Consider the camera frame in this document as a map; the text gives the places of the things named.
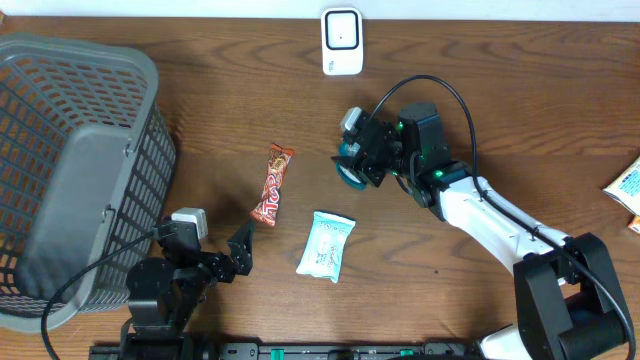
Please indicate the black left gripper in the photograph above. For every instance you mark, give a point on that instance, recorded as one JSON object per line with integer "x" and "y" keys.
{"x": 223, "y": 270}

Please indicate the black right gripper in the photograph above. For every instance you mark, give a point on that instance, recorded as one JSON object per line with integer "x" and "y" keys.
{"x": 366, "y": 166}

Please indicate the blue mouthwash bottle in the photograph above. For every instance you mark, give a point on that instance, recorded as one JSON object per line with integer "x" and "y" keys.
{"x": 347, "y": 175}

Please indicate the red chocolate bar wrapper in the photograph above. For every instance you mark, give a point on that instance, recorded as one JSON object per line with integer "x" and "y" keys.
{"x": 268, "y": 206}

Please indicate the light green tissue pack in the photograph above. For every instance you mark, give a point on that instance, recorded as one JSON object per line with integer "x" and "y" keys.
{"x": 323, "y": 254}

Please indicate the yellow snack bag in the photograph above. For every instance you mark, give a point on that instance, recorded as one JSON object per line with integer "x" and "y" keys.
{"x": 625, "y": 188}

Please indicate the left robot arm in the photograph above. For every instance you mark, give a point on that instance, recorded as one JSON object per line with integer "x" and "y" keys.
{"x": 165, "y": 291}

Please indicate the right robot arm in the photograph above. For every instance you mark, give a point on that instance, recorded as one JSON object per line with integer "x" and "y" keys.
{"x": 569, "y": 302}

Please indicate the white barcode scanner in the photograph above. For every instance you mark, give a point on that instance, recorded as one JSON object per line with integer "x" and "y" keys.
{"x": 342, "y": 41}

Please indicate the grey plastic shopping basket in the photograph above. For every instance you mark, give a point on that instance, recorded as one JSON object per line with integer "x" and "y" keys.
{"x": 86, "y": 163}

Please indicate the orange packet at edge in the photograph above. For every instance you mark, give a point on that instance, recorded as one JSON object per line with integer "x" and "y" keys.
{"x": 634, "y": 225}

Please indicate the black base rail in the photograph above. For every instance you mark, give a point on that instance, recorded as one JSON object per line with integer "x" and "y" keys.
{"x": 254, "y": 351}

